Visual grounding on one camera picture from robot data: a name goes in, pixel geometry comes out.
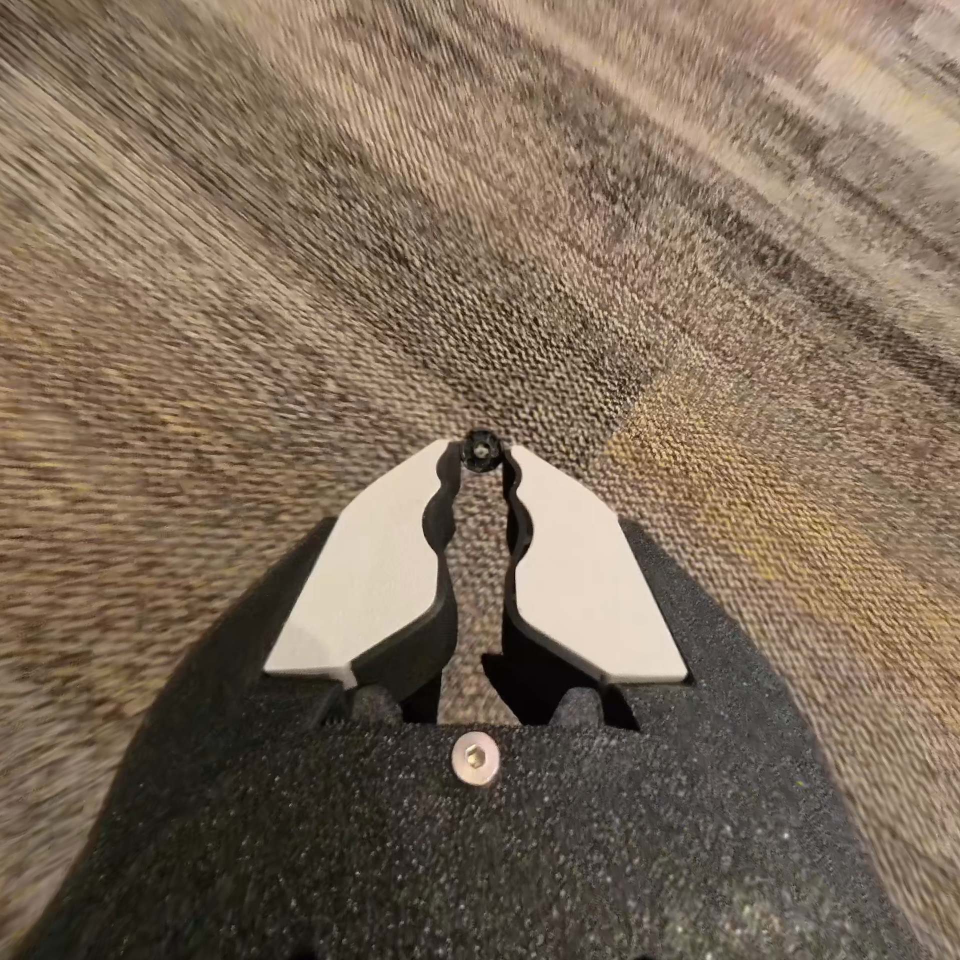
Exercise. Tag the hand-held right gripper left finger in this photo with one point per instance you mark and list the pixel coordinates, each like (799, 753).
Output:
(367, 577)

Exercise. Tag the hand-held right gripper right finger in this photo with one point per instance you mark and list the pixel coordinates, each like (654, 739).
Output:
(585, 585)

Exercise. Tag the black round brick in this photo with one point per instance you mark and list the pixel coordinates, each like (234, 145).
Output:
(480, 451)

